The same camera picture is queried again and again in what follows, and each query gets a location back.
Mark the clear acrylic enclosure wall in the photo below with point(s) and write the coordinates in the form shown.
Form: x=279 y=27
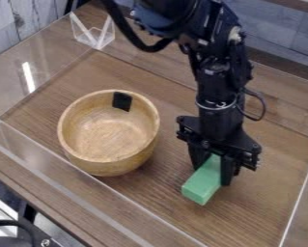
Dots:
x=136 y=210

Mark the green rectangular stick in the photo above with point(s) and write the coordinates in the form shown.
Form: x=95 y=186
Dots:
x=203 y=183

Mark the black metal table frame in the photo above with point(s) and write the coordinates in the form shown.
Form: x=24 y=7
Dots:
x=17 y=229

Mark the clear acrylic corner bracket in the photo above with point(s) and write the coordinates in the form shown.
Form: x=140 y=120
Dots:
x=96 y=38

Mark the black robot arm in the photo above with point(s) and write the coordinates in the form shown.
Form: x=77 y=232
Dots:
x=206 y=29

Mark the wooden bowl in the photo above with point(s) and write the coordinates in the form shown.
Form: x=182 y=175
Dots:
x=108 y=141

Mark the black square pad in bowl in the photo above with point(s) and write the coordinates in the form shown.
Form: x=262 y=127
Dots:
x=122 y=101

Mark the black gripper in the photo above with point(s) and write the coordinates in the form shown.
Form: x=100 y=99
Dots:
x=215 y=133

